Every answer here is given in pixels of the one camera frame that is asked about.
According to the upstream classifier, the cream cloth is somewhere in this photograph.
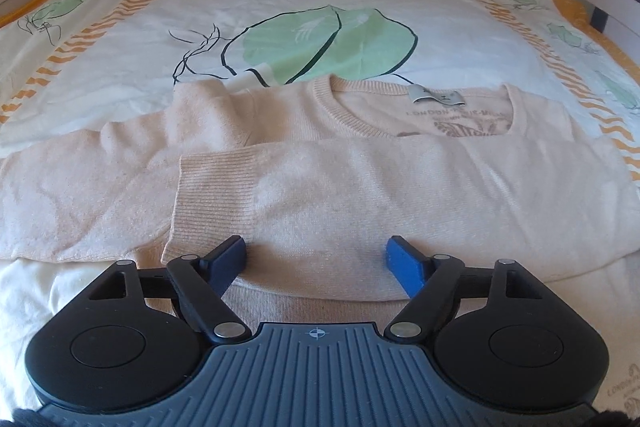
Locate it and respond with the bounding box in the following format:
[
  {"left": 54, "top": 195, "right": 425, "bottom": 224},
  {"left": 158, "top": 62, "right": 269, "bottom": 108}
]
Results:
[{"left": 0, "top": 252, "right": 640, "bottom": 413}]

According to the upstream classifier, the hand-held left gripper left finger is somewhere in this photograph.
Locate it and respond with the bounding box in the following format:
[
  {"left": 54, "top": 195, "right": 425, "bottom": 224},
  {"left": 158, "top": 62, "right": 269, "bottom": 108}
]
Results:
[{"left": 90, "top": 235, "right": 252, "bottom": 343}]

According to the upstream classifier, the pale pink knit sweater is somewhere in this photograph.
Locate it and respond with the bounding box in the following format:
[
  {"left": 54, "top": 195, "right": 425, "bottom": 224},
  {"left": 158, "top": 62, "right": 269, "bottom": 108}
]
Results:
[{"left": 0, "top": 74, "right": 640, "bottom": 325}]

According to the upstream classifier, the leaf printed duvet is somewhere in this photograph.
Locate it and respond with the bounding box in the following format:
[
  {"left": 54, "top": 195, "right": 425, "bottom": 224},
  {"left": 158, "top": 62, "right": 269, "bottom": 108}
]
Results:
[{"left": 0, "top": 0, "right": 640, "bottom": 188}]

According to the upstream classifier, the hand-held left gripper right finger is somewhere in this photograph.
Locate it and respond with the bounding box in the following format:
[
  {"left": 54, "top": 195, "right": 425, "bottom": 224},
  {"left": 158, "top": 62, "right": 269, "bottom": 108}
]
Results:
[{"left": 385, "top": 235, "right": 543, "bottom": 342}]

